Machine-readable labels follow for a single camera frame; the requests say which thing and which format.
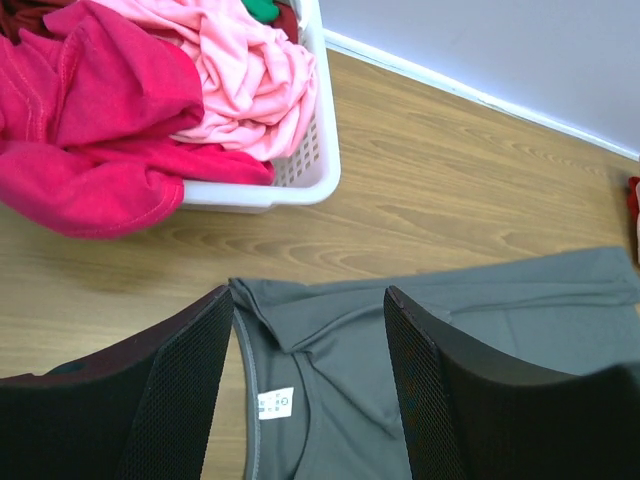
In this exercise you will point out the magenta crumpled shirt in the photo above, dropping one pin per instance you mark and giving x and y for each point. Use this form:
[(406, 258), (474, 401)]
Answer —
[(88, 117)]

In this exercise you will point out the pink crumpled shirt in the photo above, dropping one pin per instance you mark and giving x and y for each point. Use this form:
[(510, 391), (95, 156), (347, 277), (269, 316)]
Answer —
[(258, 88)]

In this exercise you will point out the green crumpled shirt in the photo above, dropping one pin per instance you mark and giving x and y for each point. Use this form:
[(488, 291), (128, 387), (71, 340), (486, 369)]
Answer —
[(264, 11)]

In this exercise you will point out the dark grey t shirt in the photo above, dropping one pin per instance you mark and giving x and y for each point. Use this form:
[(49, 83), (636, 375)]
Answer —
[(321, 394)]

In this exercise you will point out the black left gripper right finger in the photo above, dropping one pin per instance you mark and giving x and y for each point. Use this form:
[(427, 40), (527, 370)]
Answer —
[(469, 411)]

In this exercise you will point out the white laundry basket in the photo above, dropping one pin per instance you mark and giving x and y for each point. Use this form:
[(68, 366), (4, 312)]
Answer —
[(313, 172)]

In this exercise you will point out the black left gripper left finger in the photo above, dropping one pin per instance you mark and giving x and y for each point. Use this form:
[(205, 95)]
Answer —
[(139, 409)]

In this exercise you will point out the red folded shirt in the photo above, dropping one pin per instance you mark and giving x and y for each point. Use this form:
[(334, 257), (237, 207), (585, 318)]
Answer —
[(633, 202)]

